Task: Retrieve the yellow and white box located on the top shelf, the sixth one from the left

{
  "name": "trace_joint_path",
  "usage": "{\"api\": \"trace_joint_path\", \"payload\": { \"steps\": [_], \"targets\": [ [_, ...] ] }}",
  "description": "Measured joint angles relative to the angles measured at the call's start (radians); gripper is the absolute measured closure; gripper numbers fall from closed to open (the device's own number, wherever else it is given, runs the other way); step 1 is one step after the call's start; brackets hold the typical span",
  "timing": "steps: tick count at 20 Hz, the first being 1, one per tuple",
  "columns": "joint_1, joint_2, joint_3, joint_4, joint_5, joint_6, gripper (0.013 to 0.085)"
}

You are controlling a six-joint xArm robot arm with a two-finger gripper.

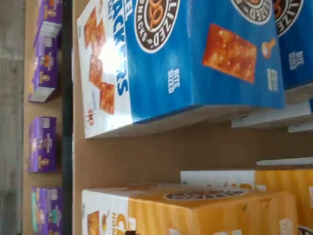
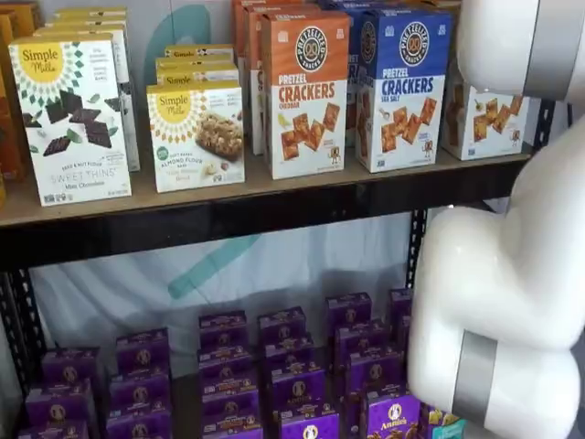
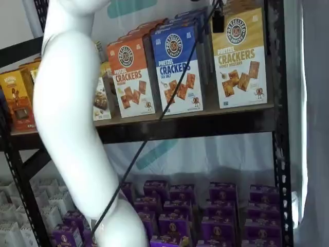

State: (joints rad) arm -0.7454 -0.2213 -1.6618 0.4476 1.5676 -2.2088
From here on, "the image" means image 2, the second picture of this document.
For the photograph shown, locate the purple Annie's snack box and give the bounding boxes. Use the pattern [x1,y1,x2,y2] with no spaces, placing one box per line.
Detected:
[258,306,306,344]
[105,409,174,439]
[114,327,170,376]
[109,372,171,412]
[25,379,92,424]
[17,420,90,439]
[396,315,413,351]
[200,374,261,415]
[203,411,264,439]
[388,288,415,321]
[279,409,340,439]
[270,365,326,411]
[263,336,314,371]
[197,345,251,380]
[198,311,248,348]
[41,348,101,390]

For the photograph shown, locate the orange pretzel crackers box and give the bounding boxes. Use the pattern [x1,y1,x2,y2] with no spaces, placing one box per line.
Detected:
[261,9,351,180]
[244,3,321,155]
[231,0,293,138]

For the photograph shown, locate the purple Annie's chocolate grahams box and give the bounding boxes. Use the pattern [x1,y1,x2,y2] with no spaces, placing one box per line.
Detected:
[346,349,406,397]
[365,395,421,439]
[325,294,372,330]
[334,319,388,362]

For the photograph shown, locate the Simple Mills almond bars box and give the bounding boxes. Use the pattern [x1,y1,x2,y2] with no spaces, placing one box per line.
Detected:
[164,44,235,63]
[145,80,246,194]
[154,57,241,88]

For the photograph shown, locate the blue pretzel crackers box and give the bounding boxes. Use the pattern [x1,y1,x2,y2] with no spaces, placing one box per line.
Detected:
[337,0,429,148]
[317,0,367,13]
[354,7,453,174]

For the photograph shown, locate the wooden shelf board with crackers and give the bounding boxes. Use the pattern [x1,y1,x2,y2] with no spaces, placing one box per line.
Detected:
[0,145,534,229]

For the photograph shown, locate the Simple Mills Sweet Thins box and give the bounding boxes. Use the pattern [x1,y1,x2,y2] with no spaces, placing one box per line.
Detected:
[57,5,128,15]
[44,17,129,28]
[50,12,129,21]
[32,25,142,174]
[7,32,133,208]

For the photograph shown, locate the purple Annie's box teal band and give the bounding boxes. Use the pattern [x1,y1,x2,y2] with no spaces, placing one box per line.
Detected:
[420,402,465,439]

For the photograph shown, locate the orange snack box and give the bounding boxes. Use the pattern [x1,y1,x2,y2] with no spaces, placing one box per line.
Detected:
[8,2,41,40]
[0,12,27,184]

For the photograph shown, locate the white backdrop with teal logo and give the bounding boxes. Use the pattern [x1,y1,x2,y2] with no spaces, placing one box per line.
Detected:
[27,0,415,353]

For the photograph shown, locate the white side sheet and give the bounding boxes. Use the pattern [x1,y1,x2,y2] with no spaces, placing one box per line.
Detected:
[0,315,24,439]

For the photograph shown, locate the black metal rack frame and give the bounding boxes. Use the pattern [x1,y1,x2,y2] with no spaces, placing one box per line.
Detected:
[0,98,557,439]

